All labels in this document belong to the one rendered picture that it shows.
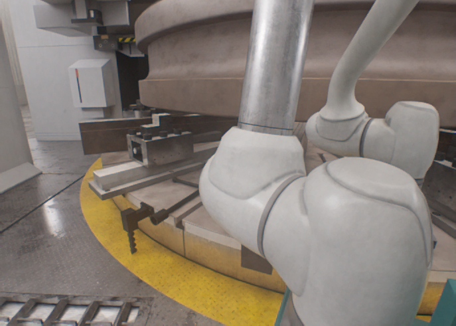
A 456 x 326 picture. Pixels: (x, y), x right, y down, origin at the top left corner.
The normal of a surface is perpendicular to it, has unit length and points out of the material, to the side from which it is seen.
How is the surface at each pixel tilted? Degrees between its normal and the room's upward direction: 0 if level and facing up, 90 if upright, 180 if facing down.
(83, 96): 90
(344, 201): 60
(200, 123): 90
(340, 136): 101
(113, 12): 90
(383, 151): 96
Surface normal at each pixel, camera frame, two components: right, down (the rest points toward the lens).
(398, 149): -0.82, 0.18
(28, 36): 0.01, 0.29
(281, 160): 0.29, -0.08
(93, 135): 0.40, 0.27
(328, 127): -0.77, 0.40
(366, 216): -0.44, -0.17
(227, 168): -0.73, -0.02
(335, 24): -0.27, 0.29
